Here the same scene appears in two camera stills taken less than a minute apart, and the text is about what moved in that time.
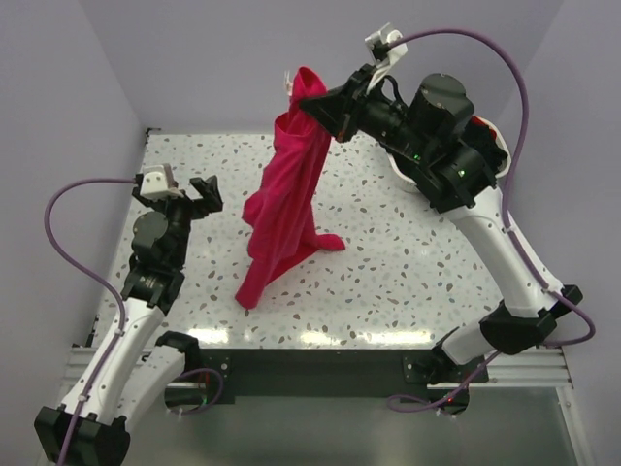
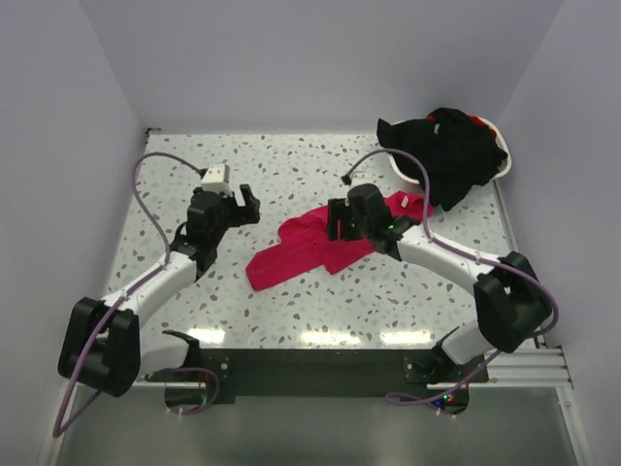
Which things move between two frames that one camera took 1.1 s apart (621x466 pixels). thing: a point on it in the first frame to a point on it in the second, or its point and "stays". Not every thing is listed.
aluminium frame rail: x=543 y=365 stays
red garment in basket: x=477 y=121 stays
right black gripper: x=340 y=110 to x=339 y=211
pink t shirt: x=277 y=215 to x=305 y=240
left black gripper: x=210 y=203 to x=242 y=215
